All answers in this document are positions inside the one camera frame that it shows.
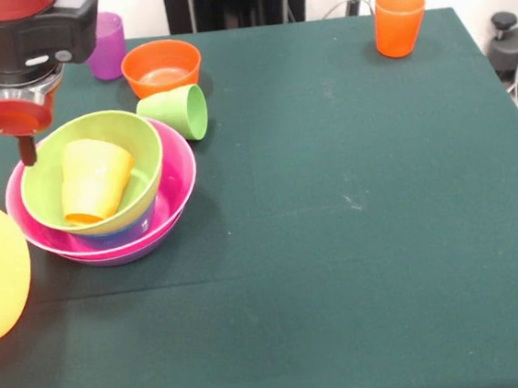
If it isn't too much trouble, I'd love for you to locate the yellow-orange cup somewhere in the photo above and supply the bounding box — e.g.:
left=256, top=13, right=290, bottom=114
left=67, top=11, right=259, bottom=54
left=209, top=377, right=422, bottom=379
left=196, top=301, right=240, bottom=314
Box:
left=54, top=133, right=142, bottom=228

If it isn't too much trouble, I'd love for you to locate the white power cable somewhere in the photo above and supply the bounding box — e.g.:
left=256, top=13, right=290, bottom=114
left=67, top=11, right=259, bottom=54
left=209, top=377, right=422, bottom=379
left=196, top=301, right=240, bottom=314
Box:
left=319, top=0, right=375, bottom=20

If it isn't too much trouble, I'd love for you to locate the large pink bowl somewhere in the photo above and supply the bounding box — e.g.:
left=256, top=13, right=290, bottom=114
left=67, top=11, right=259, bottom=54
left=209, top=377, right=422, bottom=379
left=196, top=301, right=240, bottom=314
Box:
left=0, top=112, right=207, bottom=270

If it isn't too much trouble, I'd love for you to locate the orange bowl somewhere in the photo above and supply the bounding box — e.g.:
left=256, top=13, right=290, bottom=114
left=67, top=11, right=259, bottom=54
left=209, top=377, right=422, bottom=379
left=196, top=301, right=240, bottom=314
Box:
left=117, top=35, right=206, bottom=101

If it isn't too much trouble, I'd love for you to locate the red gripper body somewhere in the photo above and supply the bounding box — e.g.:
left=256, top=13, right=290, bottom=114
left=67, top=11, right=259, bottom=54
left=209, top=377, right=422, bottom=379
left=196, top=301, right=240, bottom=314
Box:
left=0, top=78, right=65, bottom=141

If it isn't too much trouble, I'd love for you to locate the purple cup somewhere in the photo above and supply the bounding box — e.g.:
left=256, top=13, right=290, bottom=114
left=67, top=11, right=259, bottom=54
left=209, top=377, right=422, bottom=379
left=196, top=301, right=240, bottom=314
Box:
left=81, top=9, right=131, bottom=84

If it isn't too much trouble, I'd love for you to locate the blue bowl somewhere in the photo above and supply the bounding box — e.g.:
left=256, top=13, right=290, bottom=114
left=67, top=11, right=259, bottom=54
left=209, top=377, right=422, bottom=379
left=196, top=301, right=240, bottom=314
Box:
left=75, top=199, right=161, bottom=252

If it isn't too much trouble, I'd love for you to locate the orange cup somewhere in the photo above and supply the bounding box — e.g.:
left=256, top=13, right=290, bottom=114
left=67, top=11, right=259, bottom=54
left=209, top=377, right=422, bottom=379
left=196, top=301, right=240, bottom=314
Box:
left=371, top=0, right=432, bottom=61

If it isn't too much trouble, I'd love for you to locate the purple bowl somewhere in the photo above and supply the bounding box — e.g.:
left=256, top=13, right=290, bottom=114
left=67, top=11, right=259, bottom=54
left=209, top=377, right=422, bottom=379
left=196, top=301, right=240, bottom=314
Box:
left=58, top=231, right=188, bottom=272

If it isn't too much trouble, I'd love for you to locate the dark green tablecloth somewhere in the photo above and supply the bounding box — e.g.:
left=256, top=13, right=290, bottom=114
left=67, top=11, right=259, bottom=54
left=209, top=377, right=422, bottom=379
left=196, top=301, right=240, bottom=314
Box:
left=0, top=0, right=518, bottom=388

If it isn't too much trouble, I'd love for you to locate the green cup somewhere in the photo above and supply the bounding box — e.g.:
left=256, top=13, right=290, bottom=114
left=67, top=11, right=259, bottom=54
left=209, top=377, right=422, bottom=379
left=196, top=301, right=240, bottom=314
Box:
left=134, top=82, right=211, bottom=147

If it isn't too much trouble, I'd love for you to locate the green bowl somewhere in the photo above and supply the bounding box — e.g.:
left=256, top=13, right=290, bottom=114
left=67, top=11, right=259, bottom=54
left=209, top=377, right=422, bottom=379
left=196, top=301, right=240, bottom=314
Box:
left=12, top=104, right=172, bottom=243

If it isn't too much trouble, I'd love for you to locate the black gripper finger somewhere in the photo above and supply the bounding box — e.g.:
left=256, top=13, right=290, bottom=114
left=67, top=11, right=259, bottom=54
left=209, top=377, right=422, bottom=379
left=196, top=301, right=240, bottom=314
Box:
left=17, top=134, right=40, bottom=169

